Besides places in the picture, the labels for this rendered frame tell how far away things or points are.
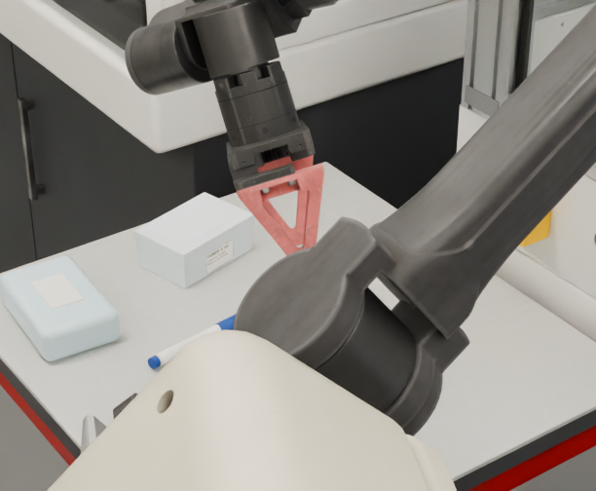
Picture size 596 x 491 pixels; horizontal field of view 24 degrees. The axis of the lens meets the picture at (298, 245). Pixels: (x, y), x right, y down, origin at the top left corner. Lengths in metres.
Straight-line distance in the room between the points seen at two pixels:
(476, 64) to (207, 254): 0.40
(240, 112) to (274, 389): 0.55
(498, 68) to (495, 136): 0.91
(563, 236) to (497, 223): 0.91
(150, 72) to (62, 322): 0.55
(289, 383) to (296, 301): 0.19
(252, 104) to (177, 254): 0.66
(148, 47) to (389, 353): 0.45
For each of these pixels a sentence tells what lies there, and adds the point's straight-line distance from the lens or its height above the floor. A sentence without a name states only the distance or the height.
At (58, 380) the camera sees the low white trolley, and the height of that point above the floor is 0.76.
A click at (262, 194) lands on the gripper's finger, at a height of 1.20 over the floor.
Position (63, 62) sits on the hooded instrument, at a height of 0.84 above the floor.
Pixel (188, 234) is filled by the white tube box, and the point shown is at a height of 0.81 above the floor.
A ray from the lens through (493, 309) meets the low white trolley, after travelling 1.73.
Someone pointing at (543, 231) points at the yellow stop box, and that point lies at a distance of 1.71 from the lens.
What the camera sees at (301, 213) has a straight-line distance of 1.18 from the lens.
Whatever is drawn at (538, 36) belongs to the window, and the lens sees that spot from 1.67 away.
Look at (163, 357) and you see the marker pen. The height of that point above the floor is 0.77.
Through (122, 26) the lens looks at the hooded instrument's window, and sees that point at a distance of 1.97.
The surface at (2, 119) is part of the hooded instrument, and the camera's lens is 2.67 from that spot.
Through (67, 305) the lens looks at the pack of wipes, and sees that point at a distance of 1.66.
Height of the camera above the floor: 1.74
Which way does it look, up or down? 32 degrees down
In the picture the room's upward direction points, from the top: straight up
